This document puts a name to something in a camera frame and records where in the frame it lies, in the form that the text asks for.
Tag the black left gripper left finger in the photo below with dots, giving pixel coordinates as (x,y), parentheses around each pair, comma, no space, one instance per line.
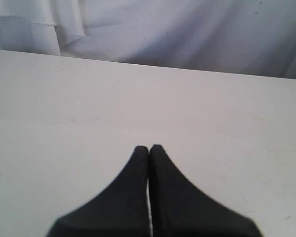
(120,210)

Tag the white backdrop curtain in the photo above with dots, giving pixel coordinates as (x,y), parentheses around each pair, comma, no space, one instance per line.
(256,37)

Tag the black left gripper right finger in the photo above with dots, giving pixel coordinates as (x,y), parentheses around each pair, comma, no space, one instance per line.
(180,209)

